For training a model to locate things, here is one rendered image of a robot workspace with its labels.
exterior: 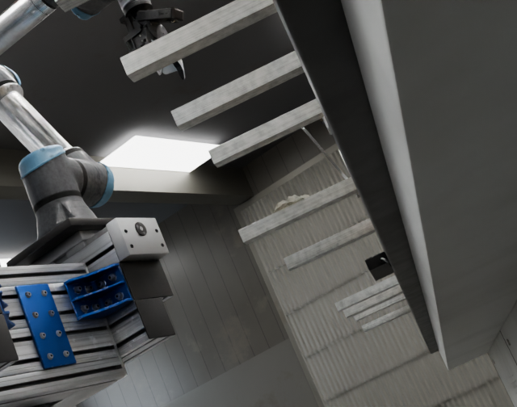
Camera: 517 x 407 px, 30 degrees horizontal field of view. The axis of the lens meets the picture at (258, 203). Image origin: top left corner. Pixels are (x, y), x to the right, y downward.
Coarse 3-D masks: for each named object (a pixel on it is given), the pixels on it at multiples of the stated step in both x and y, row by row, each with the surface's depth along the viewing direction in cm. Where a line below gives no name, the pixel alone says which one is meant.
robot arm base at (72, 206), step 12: (60, 192) 220; (72, 192) 222; (36, 204) 221; (48, 204) 219; (60, 204) 219; (72, 204) 219; (84, 204) 222; (36, 216) 222; (48, 216) 218; (60, 216) 217; (72, 216) 217; (84, 216) 218; (48, 228) 216
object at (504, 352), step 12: (516, 300) 234; (516, 312) 246; (504, 324) 295; (516, 324) 260; (504, 336) 315; (516, 336) 276; (492, 348) 400; (504, 348) 338; (516, 348) 293; (492, 360) 438; (504, 360) 365; (516, 360) 313; (504, 372) 397; (516, 372) 336; (504, 384) 434; (516, 384) 362; (516, 396) 391
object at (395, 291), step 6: (390, 288) 344; (396, 288) 344; (378, 294) 345; (384, 294) 344; (390, 294) 344; (396, 294) 343; (366, 300) 345; (372, 300) 344; (378, 300) 344; (384, 300) 345; (354, 306) 345; (360, 306) 345; (366, 306) 345; (348, 312) 345; (354, 312) 345
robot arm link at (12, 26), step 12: (24, 0) 230; (36, 0) 229; (48, 0) 229; (12, 12) 232; (24, 12) 231; (36, 12) 231; (48, 12) 232; (0, 24) 233; (12, 24) 232; (24, 24) 233; (36, 24) 235; (0, 36) 234; (12, 36) 234; (0, 48) 237
